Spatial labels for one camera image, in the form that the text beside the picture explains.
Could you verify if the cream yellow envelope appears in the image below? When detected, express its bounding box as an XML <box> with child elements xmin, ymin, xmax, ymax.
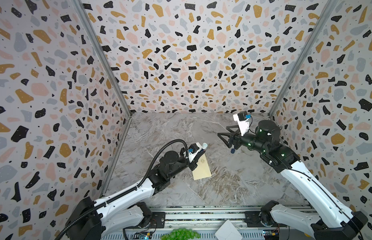
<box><xmin>192</xmin><ymin>154</ymin><xmax>212</xmax><ymax>181</ymax></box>

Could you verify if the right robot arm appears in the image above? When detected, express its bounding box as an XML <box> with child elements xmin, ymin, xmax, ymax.
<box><xmin>218</xmin><ymin>120</ymin><xmax>368</xmax><ymax>240</ymax></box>

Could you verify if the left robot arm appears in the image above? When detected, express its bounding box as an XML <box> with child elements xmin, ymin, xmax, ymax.
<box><xmin>57</xmin><ymin>149</ymin><xmax>205</xmax><ymax>240</ymax></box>

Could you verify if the green grape bunch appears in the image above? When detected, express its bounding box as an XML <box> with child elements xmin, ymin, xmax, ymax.
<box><xmin>160</xmin><ymin>229</ymin><xmax>201</xmax><ymax>240</ymax></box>

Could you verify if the small circuit board left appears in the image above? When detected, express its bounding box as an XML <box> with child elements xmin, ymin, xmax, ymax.
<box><xmin>132</xmin><ymin>231</ymin><xmax>153</xmax><ymax>240</ymax></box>

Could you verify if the small circuit board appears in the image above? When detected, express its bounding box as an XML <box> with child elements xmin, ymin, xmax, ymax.
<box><xmin>132</xmin><ymin>231</ymin><xmax>153</xmax><ymax>240</ymax></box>
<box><xmin>263</xmin><ymin>230</ymin><xmax>280</xmax><ymax>240</ymax></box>

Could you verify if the small circuit board right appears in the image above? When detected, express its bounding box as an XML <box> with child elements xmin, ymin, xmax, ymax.
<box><xmin>263</xmin><ymin>230</ymin><xmax>280</xmax><ymax>240</ymax></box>

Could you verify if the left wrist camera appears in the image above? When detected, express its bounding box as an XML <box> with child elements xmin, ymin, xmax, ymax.
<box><xmin>188</xmin><ymin>143</ymin><xmax>206</xmax><ymax>157</ymax></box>

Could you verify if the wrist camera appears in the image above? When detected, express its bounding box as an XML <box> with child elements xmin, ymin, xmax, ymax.
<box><xmin>188</xmin><ymin>143</ymin><xmax>206</xmax><ymax>157</ymax></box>
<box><xmin>233</xmin><ymin>111</ymin><xmax>253</xmax><ymax>136</ymax></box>

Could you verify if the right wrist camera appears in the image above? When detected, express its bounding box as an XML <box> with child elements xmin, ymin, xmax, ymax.
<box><xmin>233</xmin><ymin>111</ymin><xmax>253</xmax><ymax>136</ymax></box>

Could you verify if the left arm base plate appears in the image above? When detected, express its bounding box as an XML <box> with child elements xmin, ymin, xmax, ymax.
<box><xmin>136</xmin><ymin>212</ymin><xmax>166</xmax><ymax>229</ymax></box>

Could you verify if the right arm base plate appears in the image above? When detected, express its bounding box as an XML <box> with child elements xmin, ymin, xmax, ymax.
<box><xmin>245</xmin><ymin>211</ymin><xmax>287</xmax><ymax>228</ymax></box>

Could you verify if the black corrugated cable hose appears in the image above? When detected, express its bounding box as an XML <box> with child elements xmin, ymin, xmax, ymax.
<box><xmin>53</xmin><ymin>138</ymin><xmax>190</xmax><ymax>240</ymax></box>

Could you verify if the right aluminium corner post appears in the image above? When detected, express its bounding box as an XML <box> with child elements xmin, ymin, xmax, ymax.
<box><xmin>268</xmin><ymin>0</ymin><xmax>337</xmax><ymax>119</ymax></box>

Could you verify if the aluminium corner post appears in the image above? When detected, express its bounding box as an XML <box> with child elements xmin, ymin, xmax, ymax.
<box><xmin>268</xmin><ymin>0</ymin><xmax>337</xmax><ymax>119</ymax></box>
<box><xmin>72</xmin><ymin>0</ymin><xmax>132</xmax><ymax>119</ymax></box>

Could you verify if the left aluminium corner post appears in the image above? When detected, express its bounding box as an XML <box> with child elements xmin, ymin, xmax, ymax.
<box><xmin>72</xmin><ymin>0</ymin><xmax>132</xmax><ymax>119</ymax></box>

